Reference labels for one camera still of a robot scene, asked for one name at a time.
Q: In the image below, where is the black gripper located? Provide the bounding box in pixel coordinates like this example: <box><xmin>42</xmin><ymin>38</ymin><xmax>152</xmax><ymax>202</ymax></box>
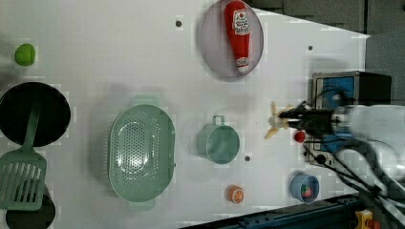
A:
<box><xmin>278</xmin><ymin>101</ymin><xmax>333</xmax><ymax>137</ymax></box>

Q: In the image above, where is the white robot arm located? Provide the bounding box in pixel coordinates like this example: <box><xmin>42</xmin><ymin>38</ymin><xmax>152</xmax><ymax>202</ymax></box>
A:
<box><xmin>278</xmin><ymin>102</ymin><xmax>404</xmax><ymax>203</ymax></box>

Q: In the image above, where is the black toaster oven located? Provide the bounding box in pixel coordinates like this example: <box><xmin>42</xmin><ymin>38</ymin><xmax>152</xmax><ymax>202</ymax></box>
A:
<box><xmin>306</xmin><ymin>71</ymin><xmax>392</xmax><ymax>166</ymax></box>

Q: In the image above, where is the red tomato toy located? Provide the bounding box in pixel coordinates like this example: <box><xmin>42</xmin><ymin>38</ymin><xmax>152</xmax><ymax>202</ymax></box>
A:
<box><xmin>293</xmin><ymin>131</ymin><xmax>306</xmax><ymax>143</ymax></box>

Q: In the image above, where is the blue bowl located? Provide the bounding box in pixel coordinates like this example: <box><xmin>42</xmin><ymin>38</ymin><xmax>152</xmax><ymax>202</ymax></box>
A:
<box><xmin>290</xmin><ymin>173</ymin><xmax>320</xmax><ymax>204</ymax></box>

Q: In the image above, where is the red strawberry toy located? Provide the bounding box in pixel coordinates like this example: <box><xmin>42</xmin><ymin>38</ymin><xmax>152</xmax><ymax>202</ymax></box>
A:
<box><xmin>301</xmin><ymin>185</ymin><xmax>312</xmax><ymax>198</ymax></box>

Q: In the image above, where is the green measuring cup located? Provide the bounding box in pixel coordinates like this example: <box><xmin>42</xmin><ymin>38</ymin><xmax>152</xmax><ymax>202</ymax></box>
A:
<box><xmin>197</xmin><ymin>115</ymin><xmax>240</xmax><ymax>164</ymax></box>

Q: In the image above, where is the orange slice toy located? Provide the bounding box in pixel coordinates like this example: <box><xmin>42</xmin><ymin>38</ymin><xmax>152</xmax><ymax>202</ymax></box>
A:
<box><xmin>227</xmin><ymin>185</ymin><xmax>245</xmax><ymax>204</ymax></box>

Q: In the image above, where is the grey round plate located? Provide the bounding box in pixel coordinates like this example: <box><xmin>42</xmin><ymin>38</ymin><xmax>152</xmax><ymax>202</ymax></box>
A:
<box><xmin>199</xmin><ymin>0</ymin><xmax>264</xmax><ymax>77</ymax></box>

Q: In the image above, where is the red ketchup bottle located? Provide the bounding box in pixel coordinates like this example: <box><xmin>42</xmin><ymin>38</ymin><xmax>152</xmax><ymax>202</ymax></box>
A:
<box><xmin>224</xmin><ymin>0</ymin><xmax>250</xmax><ymax>73</ymax></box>

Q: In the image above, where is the green oval colander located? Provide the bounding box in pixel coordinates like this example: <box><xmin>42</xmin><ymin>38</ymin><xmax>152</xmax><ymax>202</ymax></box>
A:
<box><xmin>108</xmin><ymin>94</ymin><xmax>176</xmax><ymax>211</ymax></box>

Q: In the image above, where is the black frying pan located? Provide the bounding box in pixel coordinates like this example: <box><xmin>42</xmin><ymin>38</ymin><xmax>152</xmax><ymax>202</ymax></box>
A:
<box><xmin>0</xmin><ymin>82</ymin><xmax>71</xmax><ymax>147</ymax></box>

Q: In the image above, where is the green lime toy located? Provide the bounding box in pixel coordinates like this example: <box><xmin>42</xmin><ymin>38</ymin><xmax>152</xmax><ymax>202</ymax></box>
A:
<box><xmin>14</xmin><ymin>44</ymin><xmax>36</xmax><ymax>66</ymax></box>

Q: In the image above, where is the green slotted spatula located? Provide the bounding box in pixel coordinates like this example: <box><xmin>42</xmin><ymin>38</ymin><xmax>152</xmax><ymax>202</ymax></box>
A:
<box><xmin>0</xmin><ymin>95</ymin><xmax>47</xmax><ymax>211</ymax></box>

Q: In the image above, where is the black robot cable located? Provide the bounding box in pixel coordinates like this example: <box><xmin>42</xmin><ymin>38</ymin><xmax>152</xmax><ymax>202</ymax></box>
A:
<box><xmin>302</xmin><ymin>144</ymin><xmax>405</xmax><ymax>218</ymax></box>

